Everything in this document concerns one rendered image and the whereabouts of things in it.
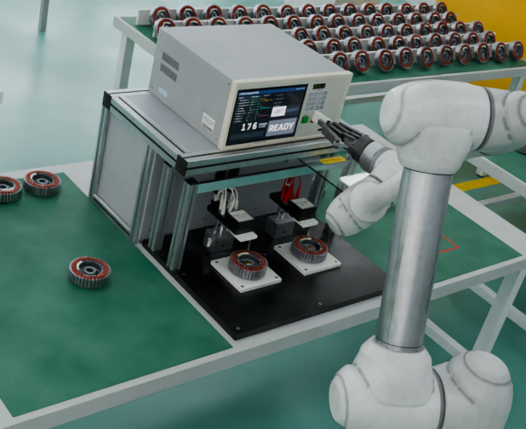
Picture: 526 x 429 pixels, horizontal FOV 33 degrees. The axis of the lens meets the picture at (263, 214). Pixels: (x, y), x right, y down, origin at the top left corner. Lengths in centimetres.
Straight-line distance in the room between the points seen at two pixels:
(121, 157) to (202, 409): 105
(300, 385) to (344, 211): 136
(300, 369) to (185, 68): 146
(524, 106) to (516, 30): 430
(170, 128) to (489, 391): 115
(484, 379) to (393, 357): 20
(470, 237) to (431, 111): 153
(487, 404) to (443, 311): 229
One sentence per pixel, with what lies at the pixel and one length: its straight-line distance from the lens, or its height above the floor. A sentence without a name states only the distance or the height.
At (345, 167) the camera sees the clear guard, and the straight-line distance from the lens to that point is 269.
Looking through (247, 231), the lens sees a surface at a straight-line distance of 258.
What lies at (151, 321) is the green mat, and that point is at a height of 75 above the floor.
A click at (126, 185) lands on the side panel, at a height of 89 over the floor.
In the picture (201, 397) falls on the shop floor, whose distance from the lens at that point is 333.
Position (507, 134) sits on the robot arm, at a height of 158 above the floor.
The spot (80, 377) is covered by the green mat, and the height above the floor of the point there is 75.
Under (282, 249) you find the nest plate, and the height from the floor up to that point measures 78.
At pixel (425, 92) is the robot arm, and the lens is 177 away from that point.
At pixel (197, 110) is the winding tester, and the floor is 117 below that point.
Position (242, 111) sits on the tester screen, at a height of 123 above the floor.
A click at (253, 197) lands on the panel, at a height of 85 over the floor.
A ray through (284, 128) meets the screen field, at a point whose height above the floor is 116.
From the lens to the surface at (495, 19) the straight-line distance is 620.
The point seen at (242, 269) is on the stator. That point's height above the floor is 81.
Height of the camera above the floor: 220
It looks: 29 degrees down
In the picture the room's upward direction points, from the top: 15 degrees clockwise
